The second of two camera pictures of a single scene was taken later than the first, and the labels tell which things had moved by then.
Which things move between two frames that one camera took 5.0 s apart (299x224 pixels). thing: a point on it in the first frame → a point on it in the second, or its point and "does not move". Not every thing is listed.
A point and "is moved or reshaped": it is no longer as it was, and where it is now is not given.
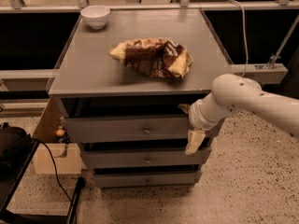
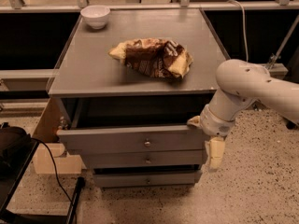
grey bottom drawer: [147, 179] does not move
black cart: [9, 187] does not move
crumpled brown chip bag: [154, 57] does not move
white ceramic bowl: [96, 16] does not move
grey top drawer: [130, 129] is moved or reshaped
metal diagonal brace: [275, 57] does not move
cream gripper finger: [186, 107] → [195, 120]
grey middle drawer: [143, 158] does not move
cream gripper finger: [193, 140] → [215, 149]
